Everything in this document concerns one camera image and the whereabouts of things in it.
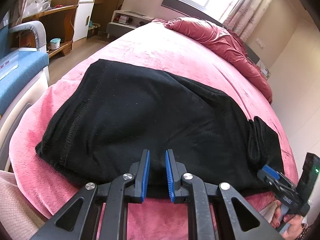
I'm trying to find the white plastic bag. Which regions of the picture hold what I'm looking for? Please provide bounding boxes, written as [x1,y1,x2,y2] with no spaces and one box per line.
[26,0,52,16]

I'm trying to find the red duvet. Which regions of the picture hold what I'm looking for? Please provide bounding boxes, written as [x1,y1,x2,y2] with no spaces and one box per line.
[165,17,273,103]

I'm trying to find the floral curtain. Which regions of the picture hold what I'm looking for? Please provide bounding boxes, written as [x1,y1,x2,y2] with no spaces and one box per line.
[222,0,279,43]

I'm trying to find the pink knit cloth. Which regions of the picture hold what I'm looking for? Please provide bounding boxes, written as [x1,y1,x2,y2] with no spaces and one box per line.
[0,171,53,240]

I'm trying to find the wooden desk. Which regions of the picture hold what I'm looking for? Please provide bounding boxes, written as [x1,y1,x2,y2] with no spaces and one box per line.
[22,0,120,58]

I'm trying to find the white and grey nightstand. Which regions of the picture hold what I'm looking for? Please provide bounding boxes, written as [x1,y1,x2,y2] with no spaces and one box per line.
[106,10,154,38]

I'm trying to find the person's right hand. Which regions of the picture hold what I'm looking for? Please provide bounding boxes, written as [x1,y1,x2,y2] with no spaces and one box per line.
[282,214,309,240]

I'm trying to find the pink bed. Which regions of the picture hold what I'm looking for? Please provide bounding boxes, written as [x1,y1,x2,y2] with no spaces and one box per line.
[9,21,299,240]

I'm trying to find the black embroidered pants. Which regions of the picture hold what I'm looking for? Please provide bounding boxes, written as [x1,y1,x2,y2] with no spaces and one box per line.
[35,59,285,197]

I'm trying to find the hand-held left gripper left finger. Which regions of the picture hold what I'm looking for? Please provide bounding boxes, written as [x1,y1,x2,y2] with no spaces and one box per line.
[30,149,151,240]

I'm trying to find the clear plastic folder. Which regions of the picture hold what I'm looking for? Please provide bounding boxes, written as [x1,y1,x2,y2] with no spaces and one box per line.
[0,51,20,81]

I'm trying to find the white cabinet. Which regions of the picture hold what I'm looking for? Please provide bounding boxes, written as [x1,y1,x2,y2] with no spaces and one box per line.
[73,0,98,42]

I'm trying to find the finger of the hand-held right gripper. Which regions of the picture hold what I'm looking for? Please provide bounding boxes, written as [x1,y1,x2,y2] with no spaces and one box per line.
[257,169,282,189]
[261,164,285,179]

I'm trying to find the blue and grey sofa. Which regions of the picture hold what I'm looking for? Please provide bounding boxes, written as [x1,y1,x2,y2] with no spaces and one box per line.
[0,21,50,120]

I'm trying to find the small teal bucket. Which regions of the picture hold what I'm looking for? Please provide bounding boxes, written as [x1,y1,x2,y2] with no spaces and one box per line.
[49,38,61,51]

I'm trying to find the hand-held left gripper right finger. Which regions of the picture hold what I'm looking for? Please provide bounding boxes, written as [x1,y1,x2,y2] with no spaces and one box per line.
[165,149,285,240]

